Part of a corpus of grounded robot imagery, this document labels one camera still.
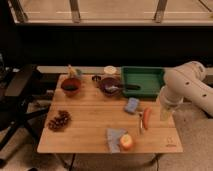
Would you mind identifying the blue sponge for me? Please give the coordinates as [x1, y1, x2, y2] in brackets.
[124, 97, 139, 114]

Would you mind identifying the red yellow apple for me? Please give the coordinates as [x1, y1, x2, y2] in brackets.
[120, 134, 134, 150]

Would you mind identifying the small dark cup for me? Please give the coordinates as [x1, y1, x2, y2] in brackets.
[92, 75, 101, 83]

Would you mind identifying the black office chair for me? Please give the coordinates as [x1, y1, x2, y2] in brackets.
[0, 63, 51, 168]

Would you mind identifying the red bowl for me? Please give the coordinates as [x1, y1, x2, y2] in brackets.
[61, 78, 81, 97]

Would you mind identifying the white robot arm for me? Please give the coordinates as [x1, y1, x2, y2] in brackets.
[158, 61, 213, 121]

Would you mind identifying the green plastic tray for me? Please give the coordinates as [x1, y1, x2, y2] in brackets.
[121, 66, 164, 98]

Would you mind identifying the wooden folding table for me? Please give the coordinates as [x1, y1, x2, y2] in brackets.
[37, 75, 183, 153]

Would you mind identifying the black handled spoon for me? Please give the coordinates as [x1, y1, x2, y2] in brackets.
[105, 84, 141, 93]

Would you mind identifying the blue grey cloth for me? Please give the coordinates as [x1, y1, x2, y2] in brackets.
[106, 128, 127, 153]

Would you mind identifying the bunch of dark grapes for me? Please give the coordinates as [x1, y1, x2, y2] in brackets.
[48, 110, 71, 132]

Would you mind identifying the silver metal utensil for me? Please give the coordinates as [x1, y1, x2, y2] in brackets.
[139, 112, 143, 134]

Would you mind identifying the purple bowl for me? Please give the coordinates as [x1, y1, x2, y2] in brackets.
[99, 77, 121, 97]

